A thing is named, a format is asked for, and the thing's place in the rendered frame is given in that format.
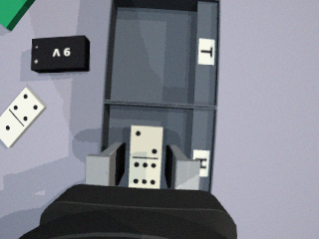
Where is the black 9 v battery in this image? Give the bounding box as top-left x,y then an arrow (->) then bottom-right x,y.
31,35 -> 90,74

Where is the dark grey rack of bins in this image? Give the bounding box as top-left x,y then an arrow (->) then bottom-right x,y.
101,0 -> 220,193

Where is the cream domino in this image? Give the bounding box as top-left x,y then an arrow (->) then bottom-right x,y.
129,125 -> 162,188

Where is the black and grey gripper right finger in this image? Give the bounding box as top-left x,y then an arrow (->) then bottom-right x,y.
164,145 -> 200,190

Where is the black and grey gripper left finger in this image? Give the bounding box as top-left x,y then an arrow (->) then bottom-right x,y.
85,142 -> 126,186

